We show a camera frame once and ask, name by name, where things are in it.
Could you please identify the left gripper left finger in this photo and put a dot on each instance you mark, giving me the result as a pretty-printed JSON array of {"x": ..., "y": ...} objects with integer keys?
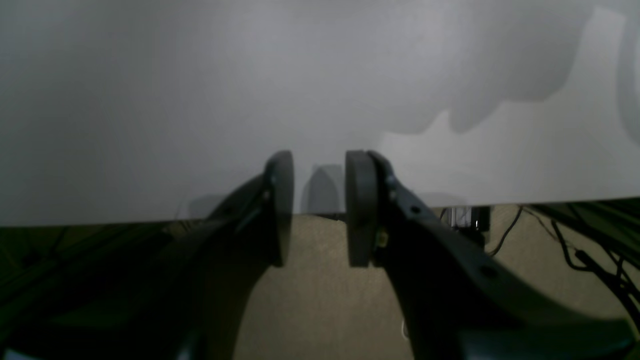
[{"x": 140, "y": 293}]

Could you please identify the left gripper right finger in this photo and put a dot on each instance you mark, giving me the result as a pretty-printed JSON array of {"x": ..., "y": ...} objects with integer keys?
[{"x": 457, "y": 302}]

